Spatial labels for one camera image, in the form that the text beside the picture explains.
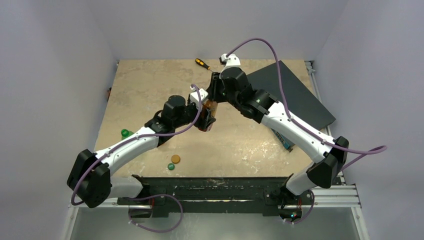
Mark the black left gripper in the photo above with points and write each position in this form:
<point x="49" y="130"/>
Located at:
<point x="202" y="123"/>

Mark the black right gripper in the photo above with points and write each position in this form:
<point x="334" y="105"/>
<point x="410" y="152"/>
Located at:
<point x="214" y="86"/>

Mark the tea bottle with yellow-red label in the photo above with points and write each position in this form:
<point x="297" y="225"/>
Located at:
<point x="210" y="107"/>

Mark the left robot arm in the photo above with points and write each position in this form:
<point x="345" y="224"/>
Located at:
<point x="91" y="178"/>

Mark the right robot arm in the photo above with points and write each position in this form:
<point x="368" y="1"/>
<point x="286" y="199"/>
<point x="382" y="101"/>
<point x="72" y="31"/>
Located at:
<point x="327" y="154"/>

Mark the orange bottle cap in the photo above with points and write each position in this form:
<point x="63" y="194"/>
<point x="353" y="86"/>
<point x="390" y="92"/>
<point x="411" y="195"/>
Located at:
<point x="175" y="159"/>

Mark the green bottle cap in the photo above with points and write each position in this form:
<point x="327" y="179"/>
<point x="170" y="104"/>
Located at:
<point x="171" y="166"/>

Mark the green plastic bottle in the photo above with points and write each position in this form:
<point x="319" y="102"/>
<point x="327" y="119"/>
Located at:
<point x="125" y="133"/>

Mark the yellow-black screwdriver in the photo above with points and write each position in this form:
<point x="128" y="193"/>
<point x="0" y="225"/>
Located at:
<point x="202" y="64"/>

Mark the dark blue network switch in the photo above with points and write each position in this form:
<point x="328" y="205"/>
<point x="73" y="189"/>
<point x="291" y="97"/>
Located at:
<point x="301" y="101"/>

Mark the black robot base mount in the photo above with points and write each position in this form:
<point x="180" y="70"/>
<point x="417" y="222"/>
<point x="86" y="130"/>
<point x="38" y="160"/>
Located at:
<point x="213" y="195"/>

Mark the aluminium frame rail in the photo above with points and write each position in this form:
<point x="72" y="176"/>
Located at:
<point x="342" y="195"/>

